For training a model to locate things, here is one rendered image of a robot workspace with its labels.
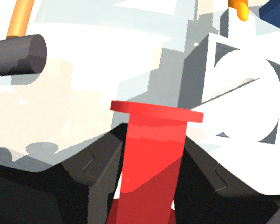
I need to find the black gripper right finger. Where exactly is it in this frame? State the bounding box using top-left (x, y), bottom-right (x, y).
top-left (173, 135), bottom-right (280, 224)

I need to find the hammer with grey head and wooden handle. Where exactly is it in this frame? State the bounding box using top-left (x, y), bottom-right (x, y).
top-left (0, 0), bottom-right (48, 76)

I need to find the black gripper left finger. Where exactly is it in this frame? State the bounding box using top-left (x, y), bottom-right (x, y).
top-left (0, 123), bottom-right (129, 224)

